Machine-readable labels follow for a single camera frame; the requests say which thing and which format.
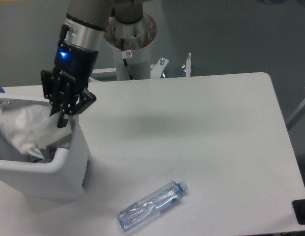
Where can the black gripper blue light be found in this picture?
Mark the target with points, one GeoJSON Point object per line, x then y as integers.
{"type": "Point", "coordinates": [73, 65]}

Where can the clear plastic water bottle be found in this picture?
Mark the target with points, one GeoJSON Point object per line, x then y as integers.
{"type": "Point", "coordinates": [151, 205]}

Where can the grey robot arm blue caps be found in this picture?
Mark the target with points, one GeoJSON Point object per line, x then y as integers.
{"type": "Point", "coordinates": [87, 20]}

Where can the trash inside the can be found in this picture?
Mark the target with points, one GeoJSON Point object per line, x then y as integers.
{"type": "Point", "coordinates": [42, 155]}

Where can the white plastic trash can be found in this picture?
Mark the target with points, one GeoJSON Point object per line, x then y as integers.
{"type": "Point", "coordinates": [63, 178]}

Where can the black clamp at table corner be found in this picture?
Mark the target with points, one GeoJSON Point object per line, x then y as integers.
{"type": "Point", "coordinates": [299, 209]}

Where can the white left base bracket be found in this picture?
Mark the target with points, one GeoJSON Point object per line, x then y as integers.
{"type": "Point", "coordinates": [103, 75]}

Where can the white base bracket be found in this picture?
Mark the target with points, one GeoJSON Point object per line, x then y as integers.
{"type": "Point", "coordinates": [103, 75]}
{"type": "Point", "coordinates": [158, 69]}

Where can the white right base bracket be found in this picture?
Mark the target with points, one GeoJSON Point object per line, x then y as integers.
{"type": "Point", "coordinates": [158, 69]}

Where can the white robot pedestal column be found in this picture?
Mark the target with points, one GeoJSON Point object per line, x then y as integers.
{"type": "Point", "coordinates": [131, 47]}

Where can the white bracket with blue bolt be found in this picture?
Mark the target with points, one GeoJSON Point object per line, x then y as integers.
{"type": "Point", "coordinates": [187, 67]}

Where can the white frame at right edge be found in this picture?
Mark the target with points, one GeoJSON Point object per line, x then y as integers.
{"type": "Point", "coordinates": [296, 115]}

